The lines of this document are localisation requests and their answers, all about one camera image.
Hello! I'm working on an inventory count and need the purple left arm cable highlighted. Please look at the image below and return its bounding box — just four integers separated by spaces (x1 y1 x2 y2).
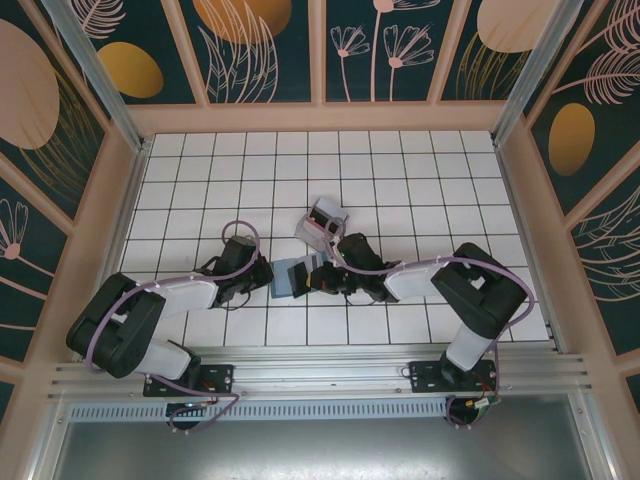
84 219 262 435

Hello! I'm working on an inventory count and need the aluminium mounting rail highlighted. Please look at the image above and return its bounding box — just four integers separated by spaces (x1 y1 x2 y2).
47 344 594 401

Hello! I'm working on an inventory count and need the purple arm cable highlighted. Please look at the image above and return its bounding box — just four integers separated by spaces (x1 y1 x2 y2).
324 215 537 431
84 219 262 435

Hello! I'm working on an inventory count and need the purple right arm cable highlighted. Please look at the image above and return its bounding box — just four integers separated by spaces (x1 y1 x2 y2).
324 215 537 431

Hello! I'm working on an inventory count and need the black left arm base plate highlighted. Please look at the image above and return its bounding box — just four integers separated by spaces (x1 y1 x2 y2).
143 364 235 399

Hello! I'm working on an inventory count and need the grey metal sheet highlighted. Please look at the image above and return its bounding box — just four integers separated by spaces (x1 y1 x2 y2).
49 394 601 480

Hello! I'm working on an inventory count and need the light blue credit card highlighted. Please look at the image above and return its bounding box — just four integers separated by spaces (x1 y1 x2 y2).
271 254 327 300

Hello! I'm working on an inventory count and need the dark credit card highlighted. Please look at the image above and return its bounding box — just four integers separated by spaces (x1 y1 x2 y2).
308 203 335 227

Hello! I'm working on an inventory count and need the slotted grey cable duct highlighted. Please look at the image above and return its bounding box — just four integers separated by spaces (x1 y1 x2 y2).
69 401 451 422

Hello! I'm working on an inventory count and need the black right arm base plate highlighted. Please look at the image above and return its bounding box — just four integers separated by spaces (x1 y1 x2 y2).
408 359 497 396

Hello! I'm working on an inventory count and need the aluminium frame post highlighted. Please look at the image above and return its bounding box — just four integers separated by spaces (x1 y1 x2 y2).
491 0 570 147
42 0 152 154

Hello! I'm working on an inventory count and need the green yellow wire connector bundle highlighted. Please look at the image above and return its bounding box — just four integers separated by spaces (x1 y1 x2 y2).
447 392 502 431

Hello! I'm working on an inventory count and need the clear plastic card holder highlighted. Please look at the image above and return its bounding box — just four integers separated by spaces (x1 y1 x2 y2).
294 195 350 251

